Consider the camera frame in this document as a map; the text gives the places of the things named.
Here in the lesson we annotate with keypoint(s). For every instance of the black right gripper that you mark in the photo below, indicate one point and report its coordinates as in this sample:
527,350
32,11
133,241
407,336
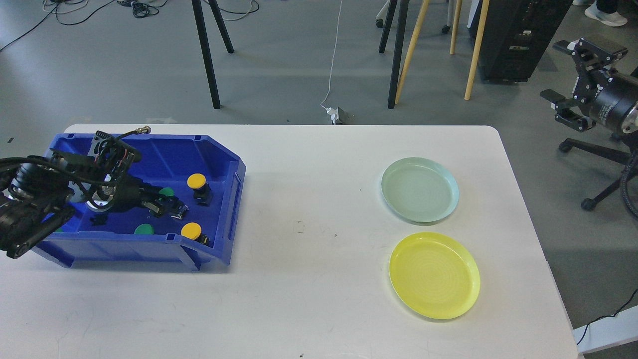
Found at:
603,94

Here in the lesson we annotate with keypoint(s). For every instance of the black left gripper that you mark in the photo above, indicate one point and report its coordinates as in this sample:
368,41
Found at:
133,192

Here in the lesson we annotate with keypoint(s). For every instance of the green button with black base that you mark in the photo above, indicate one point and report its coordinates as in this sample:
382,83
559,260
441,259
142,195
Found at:
168,191

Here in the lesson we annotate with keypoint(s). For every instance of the yellow button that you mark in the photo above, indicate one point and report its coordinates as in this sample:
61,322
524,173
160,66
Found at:
193,231
202,192

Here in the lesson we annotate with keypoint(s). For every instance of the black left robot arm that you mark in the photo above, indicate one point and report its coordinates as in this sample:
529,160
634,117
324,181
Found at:
37,193

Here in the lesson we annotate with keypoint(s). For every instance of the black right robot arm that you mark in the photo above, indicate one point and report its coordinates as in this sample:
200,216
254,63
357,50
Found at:
602,95

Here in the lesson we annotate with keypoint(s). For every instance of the green button front middle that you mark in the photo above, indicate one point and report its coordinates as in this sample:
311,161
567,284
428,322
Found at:
144,229

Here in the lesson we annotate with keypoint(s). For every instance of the light green plate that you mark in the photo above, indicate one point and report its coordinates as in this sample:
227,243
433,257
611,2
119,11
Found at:
420,190

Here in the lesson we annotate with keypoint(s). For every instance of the yellow plate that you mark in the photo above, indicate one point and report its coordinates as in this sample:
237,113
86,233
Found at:
434,275

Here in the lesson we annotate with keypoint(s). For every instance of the blue plastic storage bin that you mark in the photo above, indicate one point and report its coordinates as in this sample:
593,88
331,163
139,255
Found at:
167,161

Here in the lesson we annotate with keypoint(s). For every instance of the small black part in bin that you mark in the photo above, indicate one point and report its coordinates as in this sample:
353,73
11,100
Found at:
99,219

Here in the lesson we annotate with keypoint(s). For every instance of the black computer tower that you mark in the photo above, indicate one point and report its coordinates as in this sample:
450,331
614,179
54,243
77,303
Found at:
516,35

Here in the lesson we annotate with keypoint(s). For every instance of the white shoe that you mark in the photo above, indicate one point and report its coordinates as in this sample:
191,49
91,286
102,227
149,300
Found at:
606,13

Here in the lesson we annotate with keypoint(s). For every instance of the wooden leg right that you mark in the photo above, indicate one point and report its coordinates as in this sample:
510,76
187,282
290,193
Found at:
477,44

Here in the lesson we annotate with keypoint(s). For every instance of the wooden leg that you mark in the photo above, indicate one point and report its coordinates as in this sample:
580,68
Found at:
409,54
477,44

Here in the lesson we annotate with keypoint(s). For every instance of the wooden leg left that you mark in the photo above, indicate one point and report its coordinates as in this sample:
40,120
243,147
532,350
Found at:
409,54

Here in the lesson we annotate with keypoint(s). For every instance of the black stand legs centre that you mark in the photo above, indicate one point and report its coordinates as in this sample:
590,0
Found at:
384,20

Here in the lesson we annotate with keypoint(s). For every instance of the white power adapter on floor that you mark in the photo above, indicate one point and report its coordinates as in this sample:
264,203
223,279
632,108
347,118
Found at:
338,116

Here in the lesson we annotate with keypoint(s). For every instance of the black tripod legs left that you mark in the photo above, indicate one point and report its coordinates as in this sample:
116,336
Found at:
205,46

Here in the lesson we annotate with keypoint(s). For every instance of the white beam bottom right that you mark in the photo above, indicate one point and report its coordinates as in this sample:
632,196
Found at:
608,332

